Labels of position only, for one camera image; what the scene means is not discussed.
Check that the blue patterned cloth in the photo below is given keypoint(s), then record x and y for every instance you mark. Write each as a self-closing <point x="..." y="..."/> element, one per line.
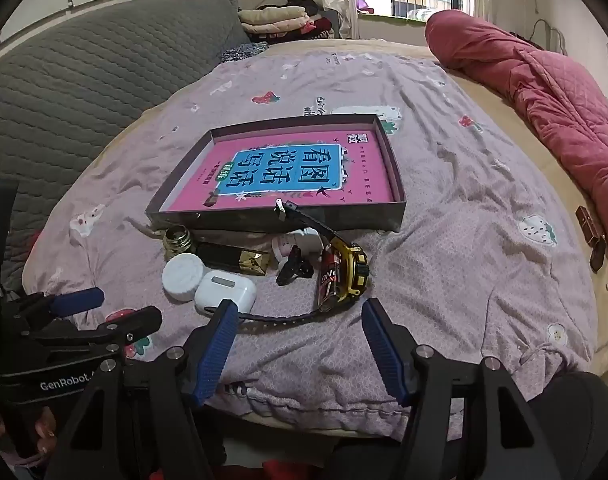
<point x="244" y="52"/>

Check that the red and black tube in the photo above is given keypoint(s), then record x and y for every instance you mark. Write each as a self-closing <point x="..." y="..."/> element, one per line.
<point x="329" y="280"/>

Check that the yellow and black wristwatch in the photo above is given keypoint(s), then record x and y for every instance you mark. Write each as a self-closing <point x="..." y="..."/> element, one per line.
<point x="356" y="265"/>

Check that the grey quilted headboard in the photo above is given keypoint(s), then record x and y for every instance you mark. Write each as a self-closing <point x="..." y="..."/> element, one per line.
<point x="84" y="85"/>

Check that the white earbuds case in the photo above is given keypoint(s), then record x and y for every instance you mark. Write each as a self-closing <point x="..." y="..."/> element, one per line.
<point x="224" y="287"/>

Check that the small white bottle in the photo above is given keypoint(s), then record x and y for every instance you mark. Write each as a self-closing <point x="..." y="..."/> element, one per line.
<point x="304" y="240"/>

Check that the purple printed bedsheet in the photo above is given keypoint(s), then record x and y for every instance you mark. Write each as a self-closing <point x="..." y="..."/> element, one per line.
<point x="459" y="260"/>

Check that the white round jar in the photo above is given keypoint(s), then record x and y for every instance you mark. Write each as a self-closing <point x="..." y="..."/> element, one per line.
<point x="182" y="275"/>

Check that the dark purple shallow box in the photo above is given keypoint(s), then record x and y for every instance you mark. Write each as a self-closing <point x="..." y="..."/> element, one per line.
<point x="224" y="220"/>

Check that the brass screw cap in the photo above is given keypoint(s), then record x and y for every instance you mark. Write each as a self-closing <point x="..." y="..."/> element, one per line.
<point x="176" y="242"/>

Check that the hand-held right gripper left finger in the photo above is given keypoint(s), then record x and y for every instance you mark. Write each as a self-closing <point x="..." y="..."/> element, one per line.
<point x="219" y="350"/>

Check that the folded cream blanket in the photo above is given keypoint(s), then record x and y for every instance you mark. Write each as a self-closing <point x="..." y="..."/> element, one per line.
<point x="271" y="15"/>

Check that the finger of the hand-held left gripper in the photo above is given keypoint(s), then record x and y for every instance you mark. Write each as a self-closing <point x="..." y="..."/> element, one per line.
<point x="129" y="327"/>
<point x="76" y="301"/>

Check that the dark clothes pile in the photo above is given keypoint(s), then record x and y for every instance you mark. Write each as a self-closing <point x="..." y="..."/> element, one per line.
<point x="324" y="27"/>

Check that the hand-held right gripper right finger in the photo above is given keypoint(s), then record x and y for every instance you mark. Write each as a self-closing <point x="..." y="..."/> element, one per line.
<point x="384" y="355"/>

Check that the pink book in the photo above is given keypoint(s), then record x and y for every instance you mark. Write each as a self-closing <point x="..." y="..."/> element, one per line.
<point x="284" y="170"/>

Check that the black clip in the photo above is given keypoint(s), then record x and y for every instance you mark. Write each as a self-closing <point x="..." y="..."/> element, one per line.
<point x="290" y="267"/>

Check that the pink quilt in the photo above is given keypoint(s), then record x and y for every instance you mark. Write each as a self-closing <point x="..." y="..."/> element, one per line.
<point x="534" y="85"/>

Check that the person's left hand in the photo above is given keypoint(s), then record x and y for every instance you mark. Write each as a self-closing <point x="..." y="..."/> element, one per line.
<point x="41" y="429"/>

